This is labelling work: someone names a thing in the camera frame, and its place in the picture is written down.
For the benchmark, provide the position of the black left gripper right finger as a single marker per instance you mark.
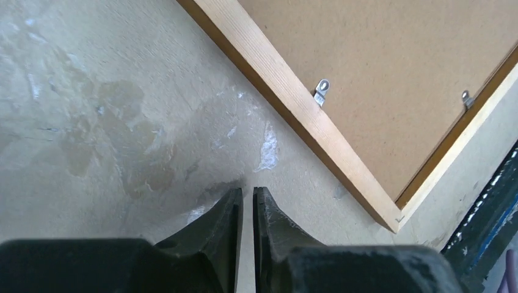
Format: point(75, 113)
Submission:
point(288, 259)

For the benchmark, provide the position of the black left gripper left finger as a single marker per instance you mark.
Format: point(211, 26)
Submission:
point(201, 257)

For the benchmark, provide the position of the wooden picture frame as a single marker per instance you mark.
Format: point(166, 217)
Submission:
point(242, 41)

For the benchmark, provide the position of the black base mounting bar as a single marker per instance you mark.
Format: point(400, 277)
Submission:
point(486, 231)

